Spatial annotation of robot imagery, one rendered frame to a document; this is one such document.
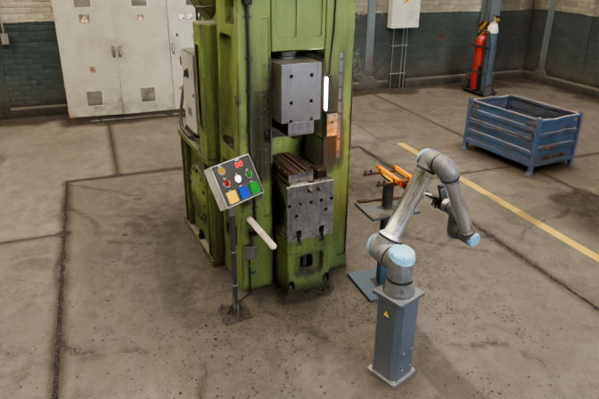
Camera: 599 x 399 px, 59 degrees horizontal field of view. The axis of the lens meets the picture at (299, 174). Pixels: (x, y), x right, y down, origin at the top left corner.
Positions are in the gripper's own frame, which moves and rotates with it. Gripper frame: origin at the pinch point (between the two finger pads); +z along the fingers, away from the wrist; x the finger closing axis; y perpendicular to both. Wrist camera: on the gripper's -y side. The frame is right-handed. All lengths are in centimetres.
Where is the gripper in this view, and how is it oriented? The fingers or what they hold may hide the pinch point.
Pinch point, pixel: (429, 190)
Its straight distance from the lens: 375.8
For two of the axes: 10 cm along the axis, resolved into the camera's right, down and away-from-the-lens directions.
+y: -0.1, 9.3, 3.7
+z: -3.4, -3.6, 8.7
